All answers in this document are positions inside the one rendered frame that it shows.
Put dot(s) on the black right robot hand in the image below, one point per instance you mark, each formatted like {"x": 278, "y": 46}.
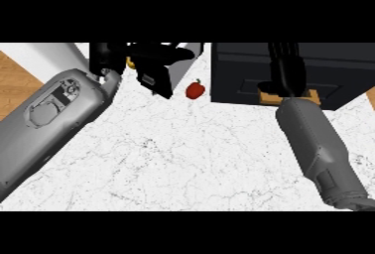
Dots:
{"x": 288, "y": 72}

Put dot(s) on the dark grey cabinet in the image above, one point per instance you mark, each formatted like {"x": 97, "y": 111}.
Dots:
{"x": 234, "y": 72}

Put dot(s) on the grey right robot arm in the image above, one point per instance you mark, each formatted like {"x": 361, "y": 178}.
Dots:
{"x": 318, "y": 149}

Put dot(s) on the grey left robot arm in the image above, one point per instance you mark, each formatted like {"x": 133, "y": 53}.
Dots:
{"x": 43, "y": 129}

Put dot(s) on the red bell pepper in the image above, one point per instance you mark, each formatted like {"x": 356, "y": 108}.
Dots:
{"x": 195, "y": 90}

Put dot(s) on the wooden drawer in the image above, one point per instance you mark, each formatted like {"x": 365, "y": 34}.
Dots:
{"x": 268, "y": 98}

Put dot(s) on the yellow can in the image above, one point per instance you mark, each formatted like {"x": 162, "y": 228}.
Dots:
{"x": 131, "y": 63}

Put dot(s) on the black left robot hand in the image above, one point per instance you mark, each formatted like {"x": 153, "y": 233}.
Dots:
{"x": 153, "y": 66}

